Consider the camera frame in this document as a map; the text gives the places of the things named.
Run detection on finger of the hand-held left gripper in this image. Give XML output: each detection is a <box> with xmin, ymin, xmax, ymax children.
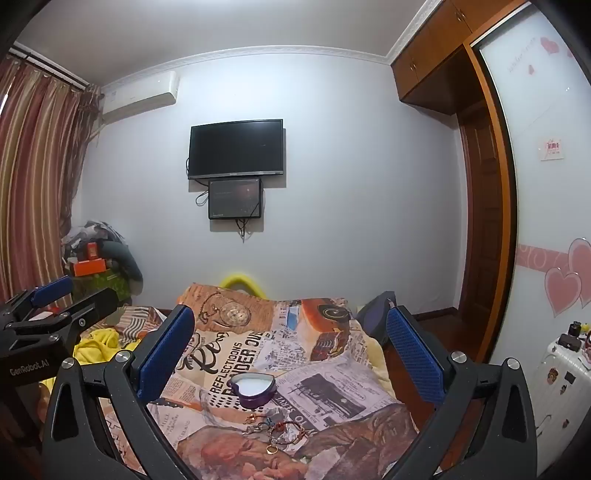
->
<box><xmin>8</xmin><ymin>287</ymin><xmax>122</xmax><ymax>344</ymax></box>
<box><xmin>0</xmin><ymin>276</ymin><xmax>75</xmax><ymax>325</ymax></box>

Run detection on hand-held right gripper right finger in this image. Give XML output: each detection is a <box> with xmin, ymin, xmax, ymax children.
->
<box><xmin>386</xmin><ymin>305</ymin><xmax>539</xmax><ymax>480</ymax></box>

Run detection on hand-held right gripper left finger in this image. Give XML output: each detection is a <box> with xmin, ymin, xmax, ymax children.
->
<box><xmin>44</xmin><ymin>305</ymin><xmax>195</xmax><ymax>480</ymax></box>

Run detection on purple heart-shaped tin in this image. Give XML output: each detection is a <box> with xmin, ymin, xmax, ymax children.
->
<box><xmin>229</xmin><ymin>372</ymin><xmax>279</xmax><ymax>409</ymax></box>

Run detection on silver rings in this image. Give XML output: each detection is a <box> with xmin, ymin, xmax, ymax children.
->
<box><xmin>242</xmin><ymin>415</ymin><xmax>271</xmax><ymax>437</ymax></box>

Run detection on orange box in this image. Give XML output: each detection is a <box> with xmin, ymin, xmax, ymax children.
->
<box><xmin>71</xmin><ymin>258</ymin><xmax>108</xmax><ymax>278</ymax></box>

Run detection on yellow cloth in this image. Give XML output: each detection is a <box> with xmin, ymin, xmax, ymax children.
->
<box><xmin>41</xmin><ymin>327</ymin><xmax>144</xmax><ymax>386</ymax></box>

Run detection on dark blue bag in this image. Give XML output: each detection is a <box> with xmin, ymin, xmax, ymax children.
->
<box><xmin>355</xmin><ymin>291</ymin><xmax>398</xmax><ymax>347</ymax></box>

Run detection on yellow plastic hoop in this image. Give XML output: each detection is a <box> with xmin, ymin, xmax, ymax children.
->
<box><xmin>219</xmin><ymin>272</ymin><xmax>263</xmax><ymax>296</ymax></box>

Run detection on striped red curtain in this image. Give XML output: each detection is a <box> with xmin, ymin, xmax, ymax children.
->
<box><xmin>0</xmin><ymin>54</ymin><xmax>102</xmax><ymax>305</ymax></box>

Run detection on printed newspaper pattern blanket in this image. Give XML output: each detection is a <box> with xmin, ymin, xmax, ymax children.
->
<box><xmin>99</xmin><ymin>282</ymin><xmax>421</xmax><ymax>480</ymax></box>

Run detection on white suitcase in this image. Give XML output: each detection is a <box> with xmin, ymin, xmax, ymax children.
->
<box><xmin>531</xmin><ymin>335</ymin><xmax>591</xmax><ymax>467</ymax></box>

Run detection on white air conditioner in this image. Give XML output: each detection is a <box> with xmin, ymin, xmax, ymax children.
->
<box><xmin>100</xmin><ymin>70</ymin><xmax>180</xmax><ymax>124</ymax></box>

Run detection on wooden overhead cabinet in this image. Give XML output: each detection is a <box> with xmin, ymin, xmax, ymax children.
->
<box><xmin>390</xmin><ymin>0</ymin><xmax>532</xmax><ymax>109</ymax></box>

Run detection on small black wall monitor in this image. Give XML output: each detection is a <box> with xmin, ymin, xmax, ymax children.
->
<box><xmin>208</xmin><ymin>178</ymin><xmax>265</xmax><ymax>220</ymax></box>

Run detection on black wall television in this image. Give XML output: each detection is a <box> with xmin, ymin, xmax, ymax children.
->
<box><xmin>187</xmin><ymin>119</ymin><xmax>285</xmax><ymax>181</ymax></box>

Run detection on black curtain rail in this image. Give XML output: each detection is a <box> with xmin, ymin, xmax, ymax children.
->
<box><xmin>9</xmin><ymin>41</ymin><xmax>90</xmax><ymax>89</ymax></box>

